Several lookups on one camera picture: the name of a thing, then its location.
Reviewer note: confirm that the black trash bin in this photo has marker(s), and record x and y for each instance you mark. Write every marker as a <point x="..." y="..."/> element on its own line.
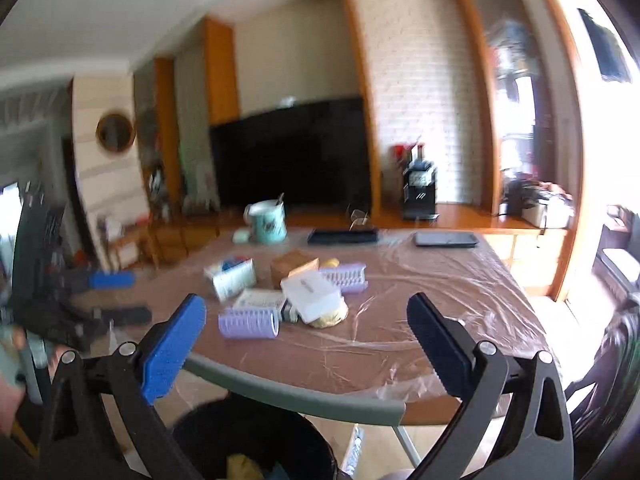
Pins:
<point x="260" y="435"/>

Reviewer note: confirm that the red box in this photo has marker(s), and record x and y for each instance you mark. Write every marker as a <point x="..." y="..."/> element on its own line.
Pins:
<point x="400" y="152"/>

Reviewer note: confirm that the black coffee machine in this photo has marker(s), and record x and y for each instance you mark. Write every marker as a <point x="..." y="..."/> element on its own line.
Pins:
<point x="419" y="190"/>

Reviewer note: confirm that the clear plastic stand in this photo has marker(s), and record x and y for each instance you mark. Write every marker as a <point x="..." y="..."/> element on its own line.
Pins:
<point x="358" y="217"/>

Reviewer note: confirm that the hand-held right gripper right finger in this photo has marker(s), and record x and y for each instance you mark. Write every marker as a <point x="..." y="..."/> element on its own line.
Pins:
<point x="440" y="347"/>

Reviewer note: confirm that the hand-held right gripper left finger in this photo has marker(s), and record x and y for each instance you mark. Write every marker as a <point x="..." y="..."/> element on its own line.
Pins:
<point x="170" y="355"/>

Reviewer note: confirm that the teal patterned mug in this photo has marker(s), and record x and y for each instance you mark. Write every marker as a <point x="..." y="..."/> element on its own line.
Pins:
<point x="267" y="222"/>

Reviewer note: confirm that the white medicine box blue stripe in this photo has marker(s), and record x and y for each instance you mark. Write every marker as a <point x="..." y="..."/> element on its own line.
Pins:
<point x="232" y="280"/>

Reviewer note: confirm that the dark smartphone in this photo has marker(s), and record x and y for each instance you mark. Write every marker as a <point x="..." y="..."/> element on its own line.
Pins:
<point x="445" y="239"/>

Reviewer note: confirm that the yellow bottle cap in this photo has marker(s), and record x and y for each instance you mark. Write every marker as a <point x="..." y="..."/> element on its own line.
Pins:
<point x="329" y="263"/>

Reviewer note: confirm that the dark jacket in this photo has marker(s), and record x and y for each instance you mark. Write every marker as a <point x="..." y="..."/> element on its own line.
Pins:
<point x="610" y="385"/>

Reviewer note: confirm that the white medicine box green print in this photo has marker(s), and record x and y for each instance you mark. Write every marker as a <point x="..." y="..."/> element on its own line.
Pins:
<point x="260" y="301"/>

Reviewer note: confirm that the wooden box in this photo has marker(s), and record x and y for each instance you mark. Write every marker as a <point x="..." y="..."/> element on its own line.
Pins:
<point x="290" y="267"/>

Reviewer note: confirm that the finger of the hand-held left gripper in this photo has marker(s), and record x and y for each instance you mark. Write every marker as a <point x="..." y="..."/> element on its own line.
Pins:
<point x="112" y="280"/>
<point x="125" y="316"/>

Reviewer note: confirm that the grey chair back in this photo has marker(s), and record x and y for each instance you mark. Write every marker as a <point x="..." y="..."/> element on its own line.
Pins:
<point x="300" y="392"/>

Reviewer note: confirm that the small grey carton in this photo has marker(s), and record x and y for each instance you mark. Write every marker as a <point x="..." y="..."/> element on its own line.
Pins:
<point x="290" y="313"/>

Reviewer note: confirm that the purple hair roller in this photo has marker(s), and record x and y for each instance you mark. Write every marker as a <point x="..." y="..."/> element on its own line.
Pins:
<point x="347" y="279"/>
<point x="248" y="323"/>

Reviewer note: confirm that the dark hanging cloth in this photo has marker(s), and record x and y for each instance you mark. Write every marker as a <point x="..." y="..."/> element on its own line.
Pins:
<point x="605" y="45"/>

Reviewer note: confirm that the black television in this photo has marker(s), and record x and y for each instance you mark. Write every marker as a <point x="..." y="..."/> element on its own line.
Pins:
<point x="292" y="152"/>

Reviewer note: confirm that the grey sofa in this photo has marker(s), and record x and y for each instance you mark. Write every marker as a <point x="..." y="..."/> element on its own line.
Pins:
<point x="620" y="260"/>

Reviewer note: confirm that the dark blue remote case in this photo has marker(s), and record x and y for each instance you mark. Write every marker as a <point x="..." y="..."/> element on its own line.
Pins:
<point x="342" y="236"/>

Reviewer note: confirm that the metal spoon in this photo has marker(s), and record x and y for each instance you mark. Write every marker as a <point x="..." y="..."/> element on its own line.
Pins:
<point x="281" y="199"/>

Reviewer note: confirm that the wooden television cabinet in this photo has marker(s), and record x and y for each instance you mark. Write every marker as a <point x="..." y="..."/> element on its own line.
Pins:
<point x="460" y="215"/>

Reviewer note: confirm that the white appliance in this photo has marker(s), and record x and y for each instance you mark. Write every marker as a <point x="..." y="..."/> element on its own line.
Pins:
<point x="547" y="211"/>

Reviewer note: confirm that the round wooden wall mirror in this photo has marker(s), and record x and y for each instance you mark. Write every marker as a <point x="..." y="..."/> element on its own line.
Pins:
<point x="115" y="132"/>

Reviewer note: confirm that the yellow crumpled wrapper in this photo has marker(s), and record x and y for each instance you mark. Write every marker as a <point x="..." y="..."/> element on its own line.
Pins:
<point x="332" y="317"/>

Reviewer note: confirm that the white earbud case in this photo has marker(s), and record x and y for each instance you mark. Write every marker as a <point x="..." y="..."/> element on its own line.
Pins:
<point x="242" y="236"/>

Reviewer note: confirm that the plain white box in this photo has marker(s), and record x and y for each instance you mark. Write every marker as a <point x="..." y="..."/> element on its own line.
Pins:
<point x="312" y="297"/>

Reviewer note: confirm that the black bag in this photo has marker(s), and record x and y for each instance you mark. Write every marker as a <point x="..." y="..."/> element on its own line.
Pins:
<point x="517" y="195"/>

